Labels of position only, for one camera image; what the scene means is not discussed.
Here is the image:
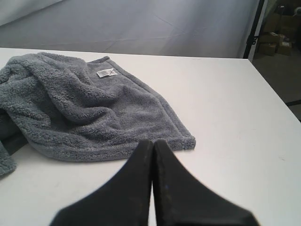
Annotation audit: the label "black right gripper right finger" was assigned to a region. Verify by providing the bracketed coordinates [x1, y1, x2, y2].
[152, 140, 256, 226]

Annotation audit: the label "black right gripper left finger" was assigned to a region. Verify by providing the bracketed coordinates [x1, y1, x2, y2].
[50, 140, 153, 226]

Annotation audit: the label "grey fluffy towel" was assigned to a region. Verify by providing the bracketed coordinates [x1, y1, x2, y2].
[0, 52, 196, 176]

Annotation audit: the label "white towel care label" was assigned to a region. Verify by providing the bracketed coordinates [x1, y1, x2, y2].
[96, 68, 118, 78]

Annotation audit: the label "grey backdrop cloth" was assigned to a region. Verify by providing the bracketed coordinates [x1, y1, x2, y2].
[0, 0, 258, 58]

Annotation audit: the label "black backdrop stand pole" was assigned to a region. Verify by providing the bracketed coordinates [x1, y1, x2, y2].
[243, 0, 265, 59]

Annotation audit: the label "stacked cardboard boxes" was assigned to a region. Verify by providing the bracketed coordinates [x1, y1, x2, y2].
[256, 0, 301, 56]

